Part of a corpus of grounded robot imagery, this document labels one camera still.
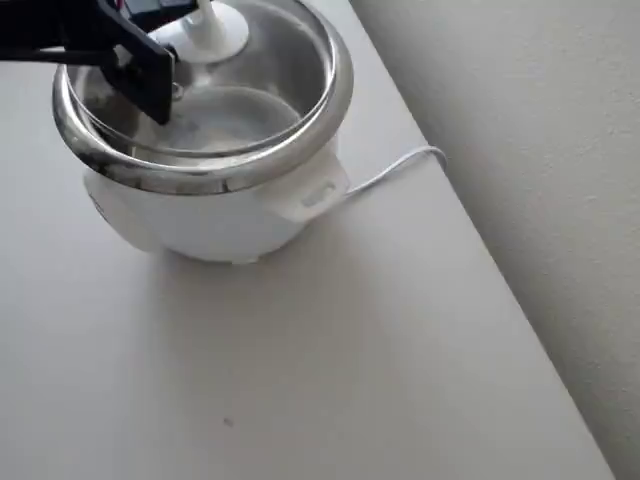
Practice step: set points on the white rice cooker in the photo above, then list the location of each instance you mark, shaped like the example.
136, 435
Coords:
210, 220

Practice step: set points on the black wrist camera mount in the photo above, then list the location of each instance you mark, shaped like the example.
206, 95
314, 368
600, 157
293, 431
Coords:
150, 85

